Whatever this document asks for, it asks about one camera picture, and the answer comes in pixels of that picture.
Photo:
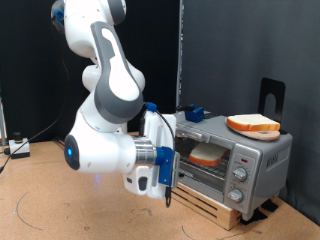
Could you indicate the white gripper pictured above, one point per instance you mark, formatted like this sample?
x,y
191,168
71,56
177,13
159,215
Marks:
x,y
156,130

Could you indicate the white bread slice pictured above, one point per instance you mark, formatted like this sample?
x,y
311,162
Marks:
x,y
206,154
253,122

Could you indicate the silver oven knob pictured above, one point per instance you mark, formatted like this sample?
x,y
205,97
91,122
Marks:
x,y
235,196
239,174

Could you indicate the metal spatula with blue grip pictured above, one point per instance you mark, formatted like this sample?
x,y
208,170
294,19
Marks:
x,y
194,114

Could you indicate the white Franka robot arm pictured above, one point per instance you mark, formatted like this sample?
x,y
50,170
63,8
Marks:
x,y
110,83

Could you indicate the silver toaster oven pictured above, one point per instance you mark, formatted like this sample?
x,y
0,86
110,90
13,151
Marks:
x,y
266,156

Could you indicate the wooden slatted crate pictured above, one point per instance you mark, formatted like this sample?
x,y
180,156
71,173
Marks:
x,y
206,206

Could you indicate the black tape patch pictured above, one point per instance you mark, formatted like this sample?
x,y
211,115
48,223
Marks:
x,y
253,216
270,205

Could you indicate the black metal bookend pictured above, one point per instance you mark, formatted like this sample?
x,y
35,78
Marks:
x,y
266,86

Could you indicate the vertical metal pole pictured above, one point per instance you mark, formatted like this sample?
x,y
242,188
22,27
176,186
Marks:
x,y
181,50

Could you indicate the grey backdrop curtain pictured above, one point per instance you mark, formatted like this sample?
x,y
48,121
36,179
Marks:
x,y
250,50

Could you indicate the grey emergency stop box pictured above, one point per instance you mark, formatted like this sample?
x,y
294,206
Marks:
x,y
19,148

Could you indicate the black backdrop curtain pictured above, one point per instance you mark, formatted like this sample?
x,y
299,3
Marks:
x,y
33,83

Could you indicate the metal frame post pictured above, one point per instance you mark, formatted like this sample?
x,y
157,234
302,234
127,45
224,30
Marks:
x,y
2,123

